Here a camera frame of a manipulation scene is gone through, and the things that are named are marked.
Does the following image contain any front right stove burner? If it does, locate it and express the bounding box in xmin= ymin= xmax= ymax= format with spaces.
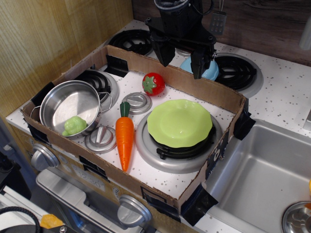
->
xmin=136 ymin=115 xmax=222 ymax=174

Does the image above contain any black cable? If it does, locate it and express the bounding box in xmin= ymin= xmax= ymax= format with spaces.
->
xmin=0 ymin=206 xmax=41 ymax=233

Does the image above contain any stove burner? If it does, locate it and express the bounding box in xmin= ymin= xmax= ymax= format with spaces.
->
xmin=108 ymin=29 xmax=153 ymax=55
xmin=215 ymin=53 xmax=263 ymax=98
xmin=136 ymin=115 xmax=222 ymax=174
xmin=75 ymin=69 xmax=119 ymax=108

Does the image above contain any silver back stovetop knob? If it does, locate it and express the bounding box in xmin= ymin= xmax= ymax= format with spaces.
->
xmin=175 ymin=48 xmax=191 ymax=57

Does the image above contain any front left stove burner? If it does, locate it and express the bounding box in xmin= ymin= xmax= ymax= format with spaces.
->
xmin=75 ymin=69 xmax=119 ymax=108

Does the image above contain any hanging metal grater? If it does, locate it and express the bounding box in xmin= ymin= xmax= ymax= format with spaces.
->
xmin=209 ymin=0 xmax=227 ymax=35

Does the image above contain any red toy strawberry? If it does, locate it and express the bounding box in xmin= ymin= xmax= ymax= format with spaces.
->
xmin=142 ymin=72 xmax=165 ymax=96

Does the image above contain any silver stovetop knob lower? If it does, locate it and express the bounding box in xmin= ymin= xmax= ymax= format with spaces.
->
xmin=85 ymin=126 xmax=117 ymax=153

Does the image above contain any silver oven knob left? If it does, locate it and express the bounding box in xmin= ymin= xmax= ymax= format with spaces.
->
xmin=31 ymin=143 xmax=60 ymax=171

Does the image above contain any light blue plastic bowl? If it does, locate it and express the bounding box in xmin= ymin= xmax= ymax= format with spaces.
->
xmin=180 ymin=57 xmax=219 ymax=81

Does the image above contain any silver sink drain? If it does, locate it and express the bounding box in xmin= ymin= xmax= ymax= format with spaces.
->
xmin=281 ymin=201 xmax=311 ymax=233

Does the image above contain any orange toy carrot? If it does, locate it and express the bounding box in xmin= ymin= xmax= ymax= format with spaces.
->
xmin=115 ymin=101 xmax=134 ymax=172

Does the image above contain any yellow tape piece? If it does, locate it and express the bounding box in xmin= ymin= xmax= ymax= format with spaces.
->
xmin=40 ymin=214 xmax=64 ymax=229

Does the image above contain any silver oven door handle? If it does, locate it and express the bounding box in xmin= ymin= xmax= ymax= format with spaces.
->
xmin=36 ymin=169 xmax=144 ymax=233

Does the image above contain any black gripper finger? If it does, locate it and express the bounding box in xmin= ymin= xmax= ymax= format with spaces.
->
xmin=190 ymin=47 xmax=215 ymax=79
xmin=150 ymin=33 xmax=175 ymax=67

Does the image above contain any silver metal sink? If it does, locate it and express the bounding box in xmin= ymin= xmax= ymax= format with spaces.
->
xmin=206 ymin=120 xmax=311 ymax=233

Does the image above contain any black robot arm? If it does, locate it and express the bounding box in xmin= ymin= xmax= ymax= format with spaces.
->
xmin=145 ymin=0 xmax=216 ymax=79

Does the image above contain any back right stove burner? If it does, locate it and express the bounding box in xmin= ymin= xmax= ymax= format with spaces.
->
xmin=215 ymin=53 xmax=263 ymax=98

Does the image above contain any silver oven knob right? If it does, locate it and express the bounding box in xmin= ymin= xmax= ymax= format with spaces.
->
xmin=117 ymin=194 xmax=152 ymax=228

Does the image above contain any silver metal pot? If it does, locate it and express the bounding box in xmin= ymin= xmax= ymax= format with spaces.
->
xmin=30 ymin=80 xmax=112 ymax=140

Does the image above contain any back left stove burner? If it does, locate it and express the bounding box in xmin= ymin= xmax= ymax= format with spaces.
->
xmin=108 ymin=29 xmax=153 ymax=55

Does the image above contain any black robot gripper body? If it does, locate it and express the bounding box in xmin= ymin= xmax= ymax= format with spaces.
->
xmin=145 ymin=0 xmax=216 ymax=52

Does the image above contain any green toy broccoli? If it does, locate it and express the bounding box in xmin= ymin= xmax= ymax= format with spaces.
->
xmin=62 ymin=116 xmax=87 ymax=136

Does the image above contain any silver oven knob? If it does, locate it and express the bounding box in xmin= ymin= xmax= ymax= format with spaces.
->
xmin=31 ymin=143 xmax=60 ymax=171
xmin=117 ymin=194 xmax=152 ymax=228

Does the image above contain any green plastic plate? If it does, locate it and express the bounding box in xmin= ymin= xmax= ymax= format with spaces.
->
xmin=147 ymin=99 xmax=213 ymax=148

